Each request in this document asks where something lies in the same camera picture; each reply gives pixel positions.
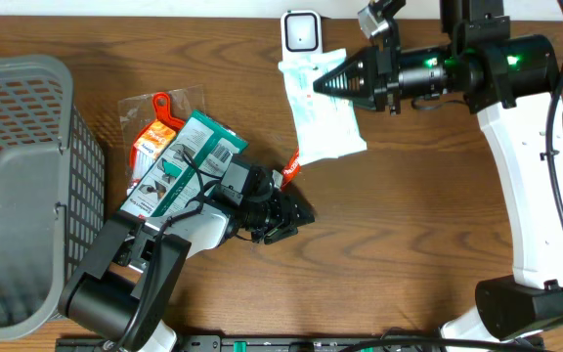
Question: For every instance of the red snack stick packet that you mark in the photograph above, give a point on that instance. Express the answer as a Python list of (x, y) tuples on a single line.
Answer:
[(292, 168)]

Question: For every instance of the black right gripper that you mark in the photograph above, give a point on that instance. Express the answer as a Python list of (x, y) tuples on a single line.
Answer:
[(389, 78)]

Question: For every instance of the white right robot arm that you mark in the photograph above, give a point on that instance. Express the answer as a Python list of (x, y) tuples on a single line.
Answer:
[(513, 85)]

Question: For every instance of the grey plastic basket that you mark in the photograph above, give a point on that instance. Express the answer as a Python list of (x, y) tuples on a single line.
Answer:
[(52, 190)]

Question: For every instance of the pale green small packet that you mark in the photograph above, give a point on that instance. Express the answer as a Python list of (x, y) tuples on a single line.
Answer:
[(325, 127)]

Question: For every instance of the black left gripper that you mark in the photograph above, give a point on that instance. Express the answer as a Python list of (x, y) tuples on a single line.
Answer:
[(278, 218)]

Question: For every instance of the green packaged item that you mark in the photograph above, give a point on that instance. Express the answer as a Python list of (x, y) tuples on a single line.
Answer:
[(200, 153)]

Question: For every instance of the red packaged item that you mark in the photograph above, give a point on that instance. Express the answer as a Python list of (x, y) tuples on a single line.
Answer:
[(137, 114)]

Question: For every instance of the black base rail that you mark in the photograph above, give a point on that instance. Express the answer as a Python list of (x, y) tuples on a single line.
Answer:
[(165, 339)]

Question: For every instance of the white barcode scanner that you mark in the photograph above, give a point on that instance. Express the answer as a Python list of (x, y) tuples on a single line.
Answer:
[(301, 34)]

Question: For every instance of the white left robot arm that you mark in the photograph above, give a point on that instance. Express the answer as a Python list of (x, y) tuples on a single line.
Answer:
[(126, 313)]

